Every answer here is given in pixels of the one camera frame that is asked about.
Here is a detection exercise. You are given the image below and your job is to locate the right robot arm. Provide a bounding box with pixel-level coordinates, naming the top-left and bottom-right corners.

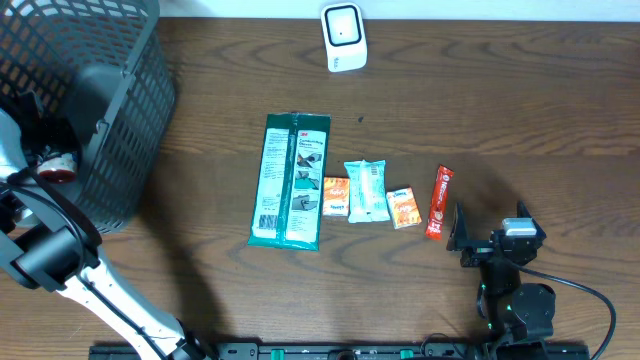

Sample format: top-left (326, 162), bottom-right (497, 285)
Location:
top-left (447, 202), bottom-right (556, 359)

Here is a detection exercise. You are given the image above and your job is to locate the mint green wipes packet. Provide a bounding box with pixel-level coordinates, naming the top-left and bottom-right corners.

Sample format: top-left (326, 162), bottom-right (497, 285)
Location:
top-left (344, 160), bottom-right (390, 223)

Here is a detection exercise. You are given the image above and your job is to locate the green 3M gloves package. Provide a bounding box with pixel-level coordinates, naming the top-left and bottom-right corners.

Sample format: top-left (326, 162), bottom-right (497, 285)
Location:
top-left (248, 113), bottom-right (331, 252)

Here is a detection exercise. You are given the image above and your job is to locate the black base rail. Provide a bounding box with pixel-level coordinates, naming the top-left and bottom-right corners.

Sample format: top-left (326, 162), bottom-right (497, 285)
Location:
top-left (88, 341), bottom-right (591, 360)

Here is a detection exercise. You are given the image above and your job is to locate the red snack bar wrapper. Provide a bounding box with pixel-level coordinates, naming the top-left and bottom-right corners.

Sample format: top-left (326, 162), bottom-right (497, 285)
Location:
top-left (425, 165), bottom-right (454, 240)

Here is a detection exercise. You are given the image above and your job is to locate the grey plastic mesh basket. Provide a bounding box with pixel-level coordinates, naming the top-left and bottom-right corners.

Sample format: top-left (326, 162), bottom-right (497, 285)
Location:
top-left (1, 0), bottom-right (176, 233)

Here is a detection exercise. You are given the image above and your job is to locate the white barcode scanner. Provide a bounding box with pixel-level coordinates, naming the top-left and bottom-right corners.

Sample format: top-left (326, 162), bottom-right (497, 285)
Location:
top-left (320, 2), bottom-right (368, 73)

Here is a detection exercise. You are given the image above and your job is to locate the green lid glass jar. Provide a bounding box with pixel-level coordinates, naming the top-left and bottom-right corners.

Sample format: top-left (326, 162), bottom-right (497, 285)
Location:
top-left (36, 152), bottom-right (78, 184)

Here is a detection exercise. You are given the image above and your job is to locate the orange tissue pack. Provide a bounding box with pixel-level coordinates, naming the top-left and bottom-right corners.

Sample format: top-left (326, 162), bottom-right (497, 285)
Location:
top-left (386, 187), bottom-right (422, 229)
top-left (322, 177), bottom-right (350, 217)

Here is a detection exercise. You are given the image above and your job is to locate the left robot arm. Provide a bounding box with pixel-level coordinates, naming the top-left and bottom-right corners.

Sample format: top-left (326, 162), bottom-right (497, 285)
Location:
top-left (1, 91), bottom-right (218, 359)

